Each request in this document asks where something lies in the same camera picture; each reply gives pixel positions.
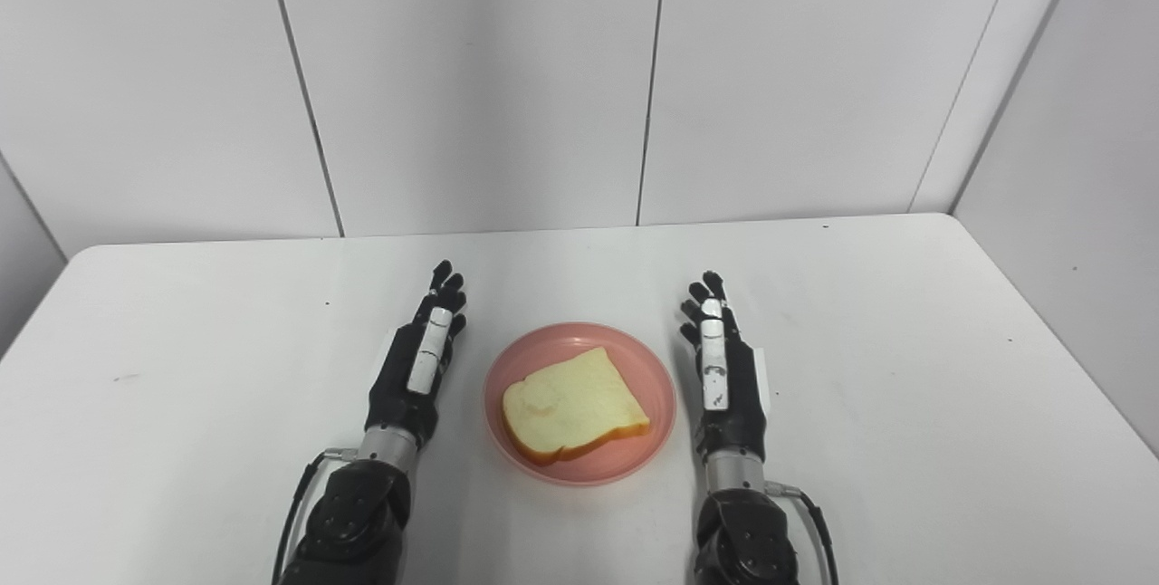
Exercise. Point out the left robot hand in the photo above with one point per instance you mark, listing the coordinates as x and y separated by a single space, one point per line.
416 368

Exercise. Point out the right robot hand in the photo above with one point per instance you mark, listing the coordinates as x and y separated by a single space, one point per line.
729 377

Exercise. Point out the pink plate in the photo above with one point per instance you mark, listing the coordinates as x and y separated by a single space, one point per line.
579 404

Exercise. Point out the slice of bread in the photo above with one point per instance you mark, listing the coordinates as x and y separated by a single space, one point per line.
572 406

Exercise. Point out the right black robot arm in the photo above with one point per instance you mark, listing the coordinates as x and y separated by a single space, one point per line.
744 526

